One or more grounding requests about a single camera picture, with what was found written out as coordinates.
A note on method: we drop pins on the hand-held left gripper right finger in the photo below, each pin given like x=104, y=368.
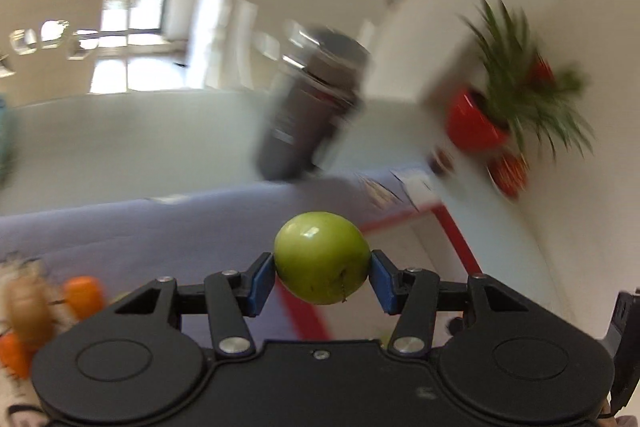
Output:
x=382, y=283

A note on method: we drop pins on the grey thermos bottle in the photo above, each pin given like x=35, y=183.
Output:
x=305, y=107

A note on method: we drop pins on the orange tangerine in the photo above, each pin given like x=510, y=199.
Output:
x=85, y=297
x=14, y=354

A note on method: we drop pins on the purple cat print blanket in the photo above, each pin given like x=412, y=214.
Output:
x=150, y=237

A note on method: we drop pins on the small red ornament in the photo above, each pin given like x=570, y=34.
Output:
x=510, y=174

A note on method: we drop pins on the green leafy plant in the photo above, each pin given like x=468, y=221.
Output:
x=515, y=72

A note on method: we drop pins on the red tray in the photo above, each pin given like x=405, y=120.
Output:
x=457, y=237

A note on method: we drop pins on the white chair with oval holes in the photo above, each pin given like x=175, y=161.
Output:
x=55, y=7

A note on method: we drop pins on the small copper ornament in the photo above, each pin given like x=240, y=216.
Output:
x=441, y=163

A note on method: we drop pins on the green apple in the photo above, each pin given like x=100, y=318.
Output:
x=320, y=257

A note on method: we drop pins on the brown fruit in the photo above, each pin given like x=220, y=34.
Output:
x=30, y=304

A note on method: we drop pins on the red plant pot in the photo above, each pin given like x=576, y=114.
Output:
x=472, y=122

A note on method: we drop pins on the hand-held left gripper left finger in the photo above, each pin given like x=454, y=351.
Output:
x=261, y=283

